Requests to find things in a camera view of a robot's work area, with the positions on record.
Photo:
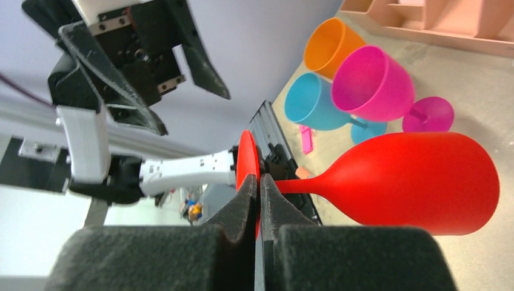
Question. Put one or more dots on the magenta wine glass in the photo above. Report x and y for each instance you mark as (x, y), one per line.
(372, 85)

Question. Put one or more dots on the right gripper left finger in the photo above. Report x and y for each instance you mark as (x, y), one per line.
(216, 255)

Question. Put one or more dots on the peach file organizer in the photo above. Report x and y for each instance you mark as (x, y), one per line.
(484, 26)

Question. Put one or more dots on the grey orange marker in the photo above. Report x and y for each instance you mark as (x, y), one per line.
(302, 173)

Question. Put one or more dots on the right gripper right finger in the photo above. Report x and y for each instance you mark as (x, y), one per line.
(301, 255)

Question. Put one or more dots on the red wine glass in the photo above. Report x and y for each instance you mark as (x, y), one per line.
(399, 184)

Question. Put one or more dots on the orange wine glass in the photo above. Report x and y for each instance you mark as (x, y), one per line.
(329, 45)

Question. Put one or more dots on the blue wine glass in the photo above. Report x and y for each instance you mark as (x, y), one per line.
(309, 102)

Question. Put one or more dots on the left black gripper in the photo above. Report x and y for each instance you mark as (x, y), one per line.
(119, 55)

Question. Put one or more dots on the pink highlighter marker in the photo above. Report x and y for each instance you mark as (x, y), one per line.
(306, 139)

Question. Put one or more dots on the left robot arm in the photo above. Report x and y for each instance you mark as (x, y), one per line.
(131, 178)

